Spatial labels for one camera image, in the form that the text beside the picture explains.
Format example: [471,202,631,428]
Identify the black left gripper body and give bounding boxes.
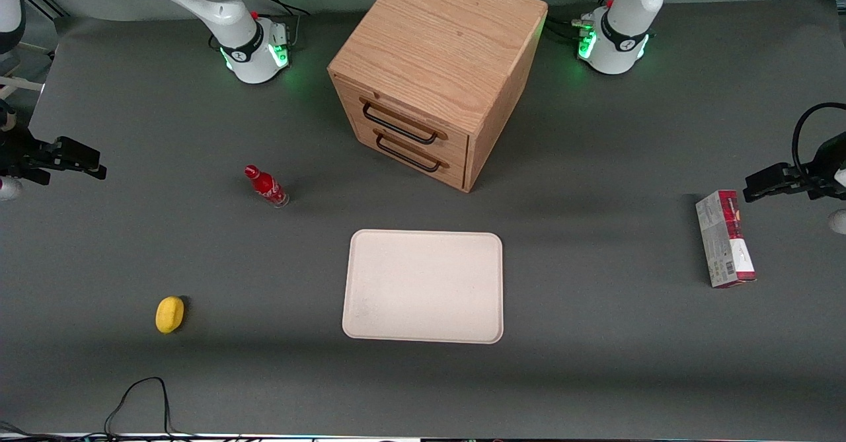
[802,131,846,200]

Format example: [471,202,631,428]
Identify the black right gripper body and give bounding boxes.
[0,100,52,186]

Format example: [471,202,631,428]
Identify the black metal drawer handle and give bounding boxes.
[360,97,449,146]
[374,130,451,174]

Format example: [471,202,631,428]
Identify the wooden drawer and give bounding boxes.
[354,120,469,192]
[332,74,471,160]

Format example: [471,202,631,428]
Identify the wooden drawer cabinet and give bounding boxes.
[327,0,549,194]

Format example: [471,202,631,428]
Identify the white metal stand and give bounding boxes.
[0,41,59,100]

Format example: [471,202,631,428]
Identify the grey and red carton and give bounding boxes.
[695,190,757,289]

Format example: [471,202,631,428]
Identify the yellow lemon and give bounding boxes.
[155,296,185,334]

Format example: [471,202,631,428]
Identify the red soda bottle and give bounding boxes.
[244,165,290,209]

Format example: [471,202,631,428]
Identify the cream rectangular tray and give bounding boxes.
[342,229,504,345]

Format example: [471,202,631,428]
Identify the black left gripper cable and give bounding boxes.
[792,102,846,180]

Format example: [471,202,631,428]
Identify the black cable at table edge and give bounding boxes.
[0,377,199,442]

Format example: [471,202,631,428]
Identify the black right arm base cables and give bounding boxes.
[250,0,311,51]

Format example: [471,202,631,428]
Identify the black arm base cables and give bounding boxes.
[250,0,311,51]
[545,0,619,46]

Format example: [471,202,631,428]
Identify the black left arm base cables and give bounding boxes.
[545,0,619,46]

